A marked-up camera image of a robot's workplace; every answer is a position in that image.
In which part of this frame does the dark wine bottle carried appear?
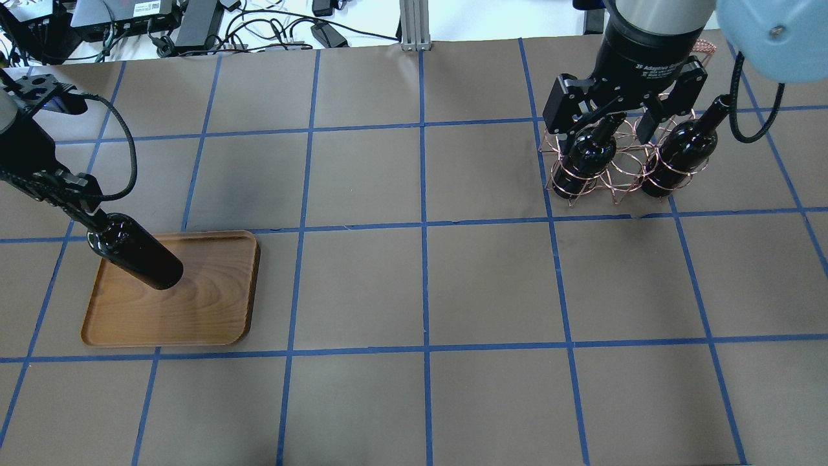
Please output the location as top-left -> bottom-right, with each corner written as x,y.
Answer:
87,213 -> 184,290

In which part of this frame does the wooden tray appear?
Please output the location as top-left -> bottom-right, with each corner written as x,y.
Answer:
80,230 -> 260,348

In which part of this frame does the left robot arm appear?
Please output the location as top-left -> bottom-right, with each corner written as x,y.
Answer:
1,72 -> 141,235

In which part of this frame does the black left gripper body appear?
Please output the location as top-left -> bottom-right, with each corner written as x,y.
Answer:
1,116 -> 100,217

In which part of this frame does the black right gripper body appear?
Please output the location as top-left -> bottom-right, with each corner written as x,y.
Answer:
542,29 -> 708,137

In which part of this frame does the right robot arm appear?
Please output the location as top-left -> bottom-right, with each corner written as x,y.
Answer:
542,1 -> 827,142

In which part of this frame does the dark wine bottle in basket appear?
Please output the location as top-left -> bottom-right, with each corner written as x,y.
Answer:
552,112 -> 626,200

